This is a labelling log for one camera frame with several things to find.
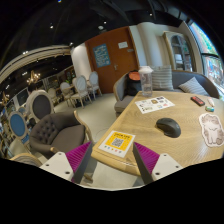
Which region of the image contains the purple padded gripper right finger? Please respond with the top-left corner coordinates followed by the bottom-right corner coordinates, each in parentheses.
top-left (132, 142), bottom-right (184, 185)

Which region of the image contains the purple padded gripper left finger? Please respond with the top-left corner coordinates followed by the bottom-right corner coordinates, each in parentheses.
top-left (39, 141), bottom-right (95, 185)

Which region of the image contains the black computer mouse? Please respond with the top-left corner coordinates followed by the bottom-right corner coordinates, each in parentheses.
top-left (156, 118), bottom-right (181, 138)

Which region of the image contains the cat-shaped mouse pad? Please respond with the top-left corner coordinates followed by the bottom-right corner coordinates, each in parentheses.
top-left (199, 113), bottom-right (224, 147)

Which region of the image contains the grey tufted armchair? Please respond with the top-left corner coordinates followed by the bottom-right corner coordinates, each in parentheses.
top-left (29, 111), bottom-right (92, 159)

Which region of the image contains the yellow QR code sticker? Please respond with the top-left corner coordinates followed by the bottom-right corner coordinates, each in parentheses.
top-left (99, 131), bottom-right (135, 158)

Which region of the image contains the white printed menu sheet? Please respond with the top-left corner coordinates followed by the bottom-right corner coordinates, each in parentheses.
top-left (136, 96), bottom-right (174, 114)

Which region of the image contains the grey sofa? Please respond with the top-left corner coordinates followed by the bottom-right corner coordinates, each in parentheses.
top-left (113, 69), bottom-right (219, 116)

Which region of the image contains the grey round-back chair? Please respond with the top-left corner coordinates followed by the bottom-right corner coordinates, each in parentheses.
top-left (26, 90), bottom-right (54, 122)

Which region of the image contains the blue round-back chair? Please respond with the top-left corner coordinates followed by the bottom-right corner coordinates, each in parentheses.
top-left (8, 111), bottom-right (29, 144)

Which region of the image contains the white dining chair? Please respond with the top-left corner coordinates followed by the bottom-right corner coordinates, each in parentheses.
top-left (88, 71), bottom-right (100, 97)
top-left (71, 75), bottom-right (91, 106)

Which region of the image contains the black backpack orange top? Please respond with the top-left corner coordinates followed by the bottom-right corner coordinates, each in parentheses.
top-left (125, 70), bottom-right (141, 96)

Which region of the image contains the black and red small box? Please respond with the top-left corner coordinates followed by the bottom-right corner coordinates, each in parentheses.
top-left (190, 96), bottom-right (205, 106)

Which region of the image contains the white dining chair far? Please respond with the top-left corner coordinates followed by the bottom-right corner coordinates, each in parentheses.
top-left (88, 71), bottom-right (100, 97)

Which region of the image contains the striped cushion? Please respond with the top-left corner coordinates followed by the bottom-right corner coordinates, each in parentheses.
top-left (152, 65), bottom-right (173, 90)

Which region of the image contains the small green eraser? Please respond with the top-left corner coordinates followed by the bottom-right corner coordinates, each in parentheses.
top-left (205, 106), bottom-right (214, 112)

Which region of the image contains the grey striped pillow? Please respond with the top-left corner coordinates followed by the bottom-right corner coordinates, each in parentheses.
top-left (179, 77), bottom-right (208, 96)

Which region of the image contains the white small tube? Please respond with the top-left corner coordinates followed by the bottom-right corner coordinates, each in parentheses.
top-left (207, 97), bottom-right (215, 107)

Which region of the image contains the clear plastic water bottle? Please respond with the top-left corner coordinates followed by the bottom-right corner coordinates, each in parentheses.
top-left (139, 66), bottom-right (153, 97)

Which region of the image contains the chandelier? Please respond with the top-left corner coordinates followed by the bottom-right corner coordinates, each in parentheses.
top-left (27, 71), bottom-right (40, 84)

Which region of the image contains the blue poster on door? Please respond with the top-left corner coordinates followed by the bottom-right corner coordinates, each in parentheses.
top-left (93, 44), bottom-right (110, 68)

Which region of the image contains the brown wooden door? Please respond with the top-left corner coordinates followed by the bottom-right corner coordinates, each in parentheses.
top-left (85, 26), bottom-right (139, 93)

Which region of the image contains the wooden display cabinet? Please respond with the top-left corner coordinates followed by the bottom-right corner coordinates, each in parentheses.
top-left (163, 31), bottom-right (196, 72)

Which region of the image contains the white paper sign on door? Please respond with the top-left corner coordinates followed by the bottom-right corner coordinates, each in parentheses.
top-left (118, 41), bottom-right (128, 49)

